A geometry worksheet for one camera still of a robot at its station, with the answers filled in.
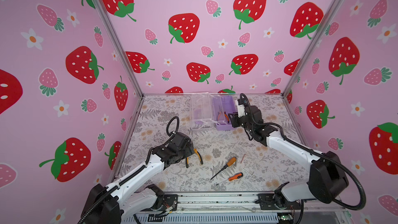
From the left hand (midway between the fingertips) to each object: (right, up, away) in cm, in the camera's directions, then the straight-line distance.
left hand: (189, 150), depth 82 cm
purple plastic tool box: (+20, +25, +21) cm, 38 cm away
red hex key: (+31, -6, +6) cm, 32 cm away
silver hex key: (+32, -13, +1) cm, 35 cm away
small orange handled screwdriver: (+24, -15, -1) cm, 28 cm away
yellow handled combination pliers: (+4, -3, +8) cm, 9 cm away
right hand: (+22, +20, +2) cm, 30 cm away
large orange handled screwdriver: (+24, -8, +4) cm, 25 cm away
